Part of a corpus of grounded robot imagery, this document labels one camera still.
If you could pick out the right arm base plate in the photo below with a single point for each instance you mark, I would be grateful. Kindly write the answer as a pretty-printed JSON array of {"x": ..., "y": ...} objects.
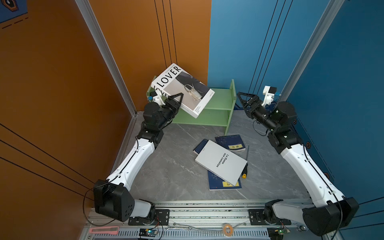
[{"x": 256, "y": 217}]

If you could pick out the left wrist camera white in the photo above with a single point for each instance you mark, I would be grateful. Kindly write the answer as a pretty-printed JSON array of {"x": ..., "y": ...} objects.
[{"x": 156, "y": 97}]

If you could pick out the silver wrench on rail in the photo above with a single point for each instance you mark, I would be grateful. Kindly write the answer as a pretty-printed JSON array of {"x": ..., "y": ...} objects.
[{"x": 184, "y": 228}]

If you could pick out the left circuit board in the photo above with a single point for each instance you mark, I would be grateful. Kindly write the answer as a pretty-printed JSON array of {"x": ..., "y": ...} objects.
[{"x": 149, "y": 234}]

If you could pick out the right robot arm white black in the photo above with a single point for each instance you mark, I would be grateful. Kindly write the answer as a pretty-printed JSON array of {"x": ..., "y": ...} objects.
[{"x": 330, "y": 210}]

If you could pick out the blue book front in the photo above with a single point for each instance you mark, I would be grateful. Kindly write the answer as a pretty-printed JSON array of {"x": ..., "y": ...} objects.
[{"x": 216, "y": 183}]

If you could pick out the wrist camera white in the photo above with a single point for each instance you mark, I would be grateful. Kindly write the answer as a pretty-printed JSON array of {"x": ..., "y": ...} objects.
[
  {"x": 156, "y": 97},
  {"x": 269, "y": 93}
]

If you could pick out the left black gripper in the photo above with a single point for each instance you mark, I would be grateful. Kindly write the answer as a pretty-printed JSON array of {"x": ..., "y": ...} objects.
[{"x": 168, "y": 101}]

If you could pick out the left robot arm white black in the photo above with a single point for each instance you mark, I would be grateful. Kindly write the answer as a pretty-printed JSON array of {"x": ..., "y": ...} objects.
[{"x": 112, "y": 197}]

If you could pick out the green wooden shelf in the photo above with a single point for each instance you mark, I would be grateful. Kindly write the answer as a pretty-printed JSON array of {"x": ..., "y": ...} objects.
[{"x": 218, "y": 112}]

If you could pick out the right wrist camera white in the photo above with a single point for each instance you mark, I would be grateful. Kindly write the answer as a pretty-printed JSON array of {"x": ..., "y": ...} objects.
[{"x": 269, "y": 93}]

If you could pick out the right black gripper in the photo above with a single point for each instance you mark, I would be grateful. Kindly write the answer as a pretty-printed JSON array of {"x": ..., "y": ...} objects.
[{"x": 250, "y": 104}]

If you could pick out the white La Dame book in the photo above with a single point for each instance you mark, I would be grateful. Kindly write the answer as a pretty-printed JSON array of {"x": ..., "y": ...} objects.
[{"x": 221, "y": 162}]

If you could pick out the right circuit board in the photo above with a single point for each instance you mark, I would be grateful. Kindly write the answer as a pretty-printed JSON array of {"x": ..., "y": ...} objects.
[{"x": 277, "y": 233}]

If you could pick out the tape roll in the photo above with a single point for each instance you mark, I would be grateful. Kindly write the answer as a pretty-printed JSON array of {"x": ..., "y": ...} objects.
[{"x": 228, "y": 230}]

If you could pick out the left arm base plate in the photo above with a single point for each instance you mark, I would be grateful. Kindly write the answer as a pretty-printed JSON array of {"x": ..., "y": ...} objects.
[{"x": 162, "y": 215}]

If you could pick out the yellow black screwdriver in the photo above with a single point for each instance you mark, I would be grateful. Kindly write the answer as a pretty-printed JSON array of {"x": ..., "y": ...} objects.
[{"x": 245, "y": 170}]

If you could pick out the blue book middle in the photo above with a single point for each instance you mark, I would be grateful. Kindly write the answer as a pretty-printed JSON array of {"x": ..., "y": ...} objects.
[{"x": 200, "y": 146}]

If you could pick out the pink tool on rail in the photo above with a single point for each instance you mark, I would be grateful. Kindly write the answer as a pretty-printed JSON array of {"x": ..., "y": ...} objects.
[{"x": 110, "y": 230}]

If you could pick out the blue book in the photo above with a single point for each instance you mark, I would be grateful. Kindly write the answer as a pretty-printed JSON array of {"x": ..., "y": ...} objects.
[
  {"x": 216, "y": 183},
  {"x": 233, "y": 143},
  {"x": 200, "y": 146}
]

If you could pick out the blue book near shelf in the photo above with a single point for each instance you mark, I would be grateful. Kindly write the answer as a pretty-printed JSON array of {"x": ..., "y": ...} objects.
[{"x": 233, "y": 143}]

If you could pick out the white LOVER book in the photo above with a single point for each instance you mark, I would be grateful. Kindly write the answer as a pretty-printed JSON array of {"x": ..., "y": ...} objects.
[{"x": 193, "y": 103}]

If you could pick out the circuit board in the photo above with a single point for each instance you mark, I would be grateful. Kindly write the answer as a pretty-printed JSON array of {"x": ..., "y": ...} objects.
[
  {"x": 149, "y": 234},
  {"x": 277, "y": 233}
]

